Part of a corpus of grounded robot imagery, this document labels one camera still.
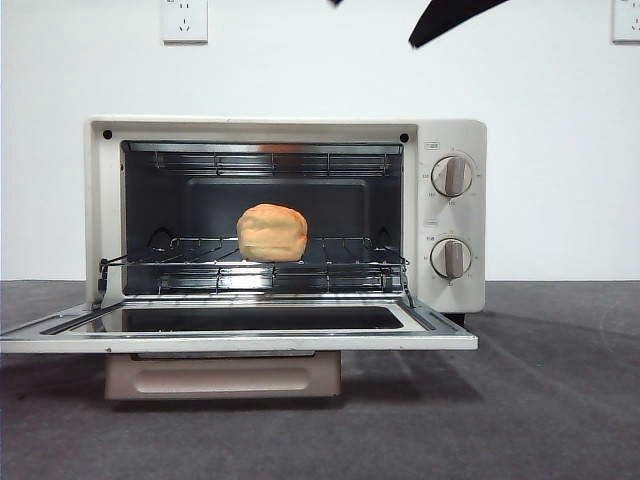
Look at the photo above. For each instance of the white wall socket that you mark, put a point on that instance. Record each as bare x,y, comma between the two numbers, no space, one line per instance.
185,22
627,20

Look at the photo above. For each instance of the metal heater guard grille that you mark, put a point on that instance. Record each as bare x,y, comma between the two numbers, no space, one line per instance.
272,162
300,282

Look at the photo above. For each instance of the glass-window oven door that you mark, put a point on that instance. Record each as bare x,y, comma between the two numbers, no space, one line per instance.
250,342

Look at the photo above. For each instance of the cream Toshiba toaster oven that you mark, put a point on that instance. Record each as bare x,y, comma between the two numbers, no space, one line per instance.
450,135

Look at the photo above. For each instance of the golden brown bread loaf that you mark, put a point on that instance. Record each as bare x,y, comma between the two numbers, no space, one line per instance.
272,232

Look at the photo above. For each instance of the cream round oven knob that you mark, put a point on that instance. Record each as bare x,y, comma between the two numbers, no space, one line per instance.
451,258
452,176

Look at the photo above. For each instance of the black oven foot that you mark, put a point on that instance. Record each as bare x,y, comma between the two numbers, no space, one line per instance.
455,319

